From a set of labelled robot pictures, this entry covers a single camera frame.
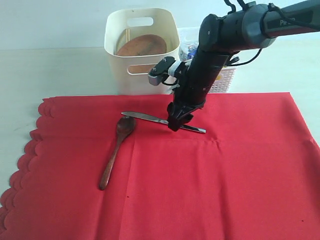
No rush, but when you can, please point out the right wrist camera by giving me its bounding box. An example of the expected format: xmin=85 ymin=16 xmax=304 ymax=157
xmin=148 ymin=56 xmax=176 ymax=86

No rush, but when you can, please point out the white woven plastic basket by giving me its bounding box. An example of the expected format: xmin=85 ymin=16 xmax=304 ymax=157
xmin=177 ymin=27 xmax=237 ymax=93

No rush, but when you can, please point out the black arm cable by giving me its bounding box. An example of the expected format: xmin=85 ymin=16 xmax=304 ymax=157
xmin=223 ymin=0 xmax=263 ymax=67

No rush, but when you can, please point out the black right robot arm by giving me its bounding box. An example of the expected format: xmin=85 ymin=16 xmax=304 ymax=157
xmin=167 ymin=0 xmax=320 ymax=132

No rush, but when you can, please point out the red scalloped table cloth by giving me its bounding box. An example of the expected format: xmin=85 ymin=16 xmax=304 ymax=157
xmin=0 ymin=92 xmax=320 ymax=240

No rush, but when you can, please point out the silver table knife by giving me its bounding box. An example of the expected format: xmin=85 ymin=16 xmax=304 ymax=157
xmin=121 ymin=111 xmax=207 ymax=134

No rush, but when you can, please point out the wooden chopstick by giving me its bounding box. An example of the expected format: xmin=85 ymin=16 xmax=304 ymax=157
xmin=125 ymin=28 xmax=130 ymax=43

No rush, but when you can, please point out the cream plastic tub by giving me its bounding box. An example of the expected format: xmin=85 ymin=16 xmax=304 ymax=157
xmin=104 ymin=8 xmax=180 ymax=95

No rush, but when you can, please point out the blue white milk carton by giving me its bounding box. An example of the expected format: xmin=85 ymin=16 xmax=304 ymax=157
xmin=179 ymin=42 xmax=199 ymax=62

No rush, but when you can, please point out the brown wooden plate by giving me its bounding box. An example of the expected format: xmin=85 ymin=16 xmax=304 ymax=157
xmin=115 ymin=34 xmax=168 ymax=75

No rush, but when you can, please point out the dark wooden spoon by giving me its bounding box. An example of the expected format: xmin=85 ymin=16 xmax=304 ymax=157
xmin=99 ymin=116 xmax=136 ymax=191

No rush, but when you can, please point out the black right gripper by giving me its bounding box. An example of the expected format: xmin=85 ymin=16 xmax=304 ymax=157
xmin=167 ymin=49 xmax=232 ymax=132

